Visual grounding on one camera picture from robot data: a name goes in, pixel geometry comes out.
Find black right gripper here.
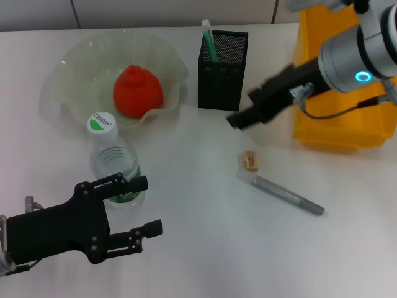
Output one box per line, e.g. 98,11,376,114
226,58,329,131

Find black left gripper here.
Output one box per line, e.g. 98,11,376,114
6,173,149,266

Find beige eraser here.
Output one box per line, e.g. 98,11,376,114
241,151,260,172

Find clear water bottle green label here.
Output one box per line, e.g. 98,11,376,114
86,111,146,211

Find grey glitter pen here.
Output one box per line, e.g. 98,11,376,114
237,169,326,217

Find green pen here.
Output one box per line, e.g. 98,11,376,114
201,19,220,63

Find orange fruit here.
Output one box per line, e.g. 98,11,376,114
112,64,164,119

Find black mesh pen holder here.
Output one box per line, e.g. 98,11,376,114
197,30,249,112

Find green glass fruit plate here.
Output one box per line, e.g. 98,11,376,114
40,29,190,134

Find yellow plastic bin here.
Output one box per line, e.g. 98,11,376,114
293,6,395,153

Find right arm cable with plug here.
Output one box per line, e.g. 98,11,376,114
291,80,397,120

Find arm cable with plug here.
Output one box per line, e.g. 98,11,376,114
291,80,397,120
4,195,43,276

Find left arm cable with plug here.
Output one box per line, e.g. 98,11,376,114
4,195,43,276

